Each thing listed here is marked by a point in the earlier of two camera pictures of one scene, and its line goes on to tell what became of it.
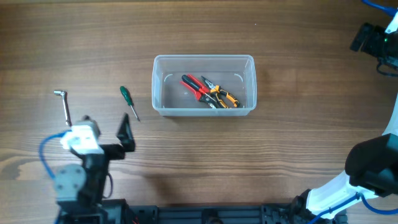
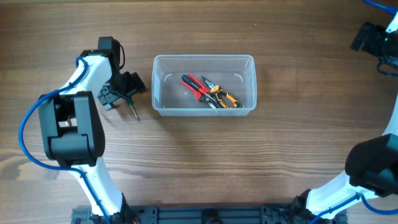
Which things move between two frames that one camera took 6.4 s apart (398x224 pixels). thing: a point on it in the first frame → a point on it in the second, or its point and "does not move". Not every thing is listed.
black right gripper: x=370 y=46 does not move
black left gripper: x=129 y=142 → x=135 y=83
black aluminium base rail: x=136 y=213 does not move
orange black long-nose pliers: x=216 y=90 does not move
